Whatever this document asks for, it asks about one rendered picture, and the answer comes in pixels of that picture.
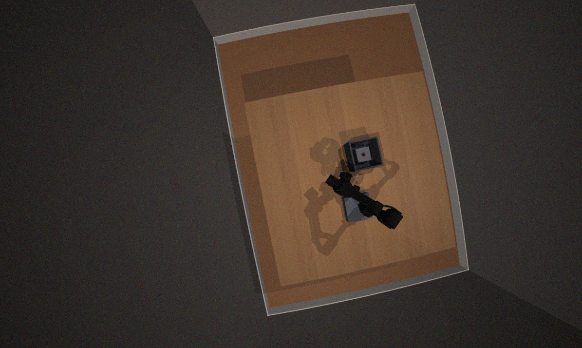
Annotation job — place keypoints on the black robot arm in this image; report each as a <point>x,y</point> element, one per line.
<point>367,206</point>

